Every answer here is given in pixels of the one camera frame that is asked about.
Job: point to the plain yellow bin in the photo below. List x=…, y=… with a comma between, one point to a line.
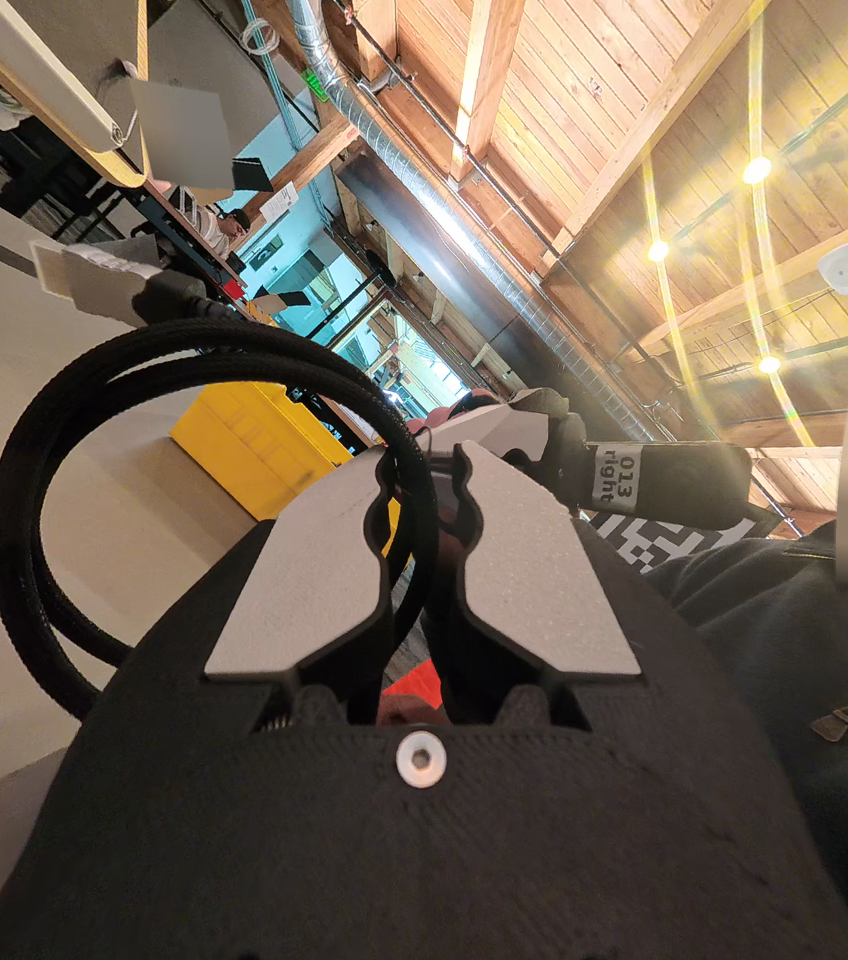
x=259, y=442

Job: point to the white port bar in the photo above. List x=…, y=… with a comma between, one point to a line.
x=34, y=75

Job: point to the monitor on white stand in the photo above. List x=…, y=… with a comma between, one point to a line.
x=120, y=174

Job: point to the round ceiling light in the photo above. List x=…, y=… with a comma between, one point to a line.
x=768, y=364
x=757, y=170
x=657, y=250

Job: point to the silver ventilation duct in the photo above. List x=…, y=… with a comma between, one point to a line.
x=409, y=172

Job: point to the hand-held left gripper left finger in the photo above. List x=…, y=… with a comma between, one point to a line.
x=304, y=577

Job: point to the person's dark jacket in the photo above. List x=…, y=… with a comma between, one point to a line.
x=768, y=660

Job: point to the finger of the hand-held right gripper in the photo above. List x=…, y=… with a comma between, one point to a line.
x=491, y=427

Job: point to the green exit sign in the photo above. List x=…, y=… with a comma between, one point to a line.
x=315, y=84

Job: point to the white paper notice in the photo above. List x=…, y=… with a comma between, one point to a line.
x=279, y=202

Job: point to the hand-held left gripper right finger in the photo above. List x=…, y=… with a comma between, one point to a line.
x=544, y=577

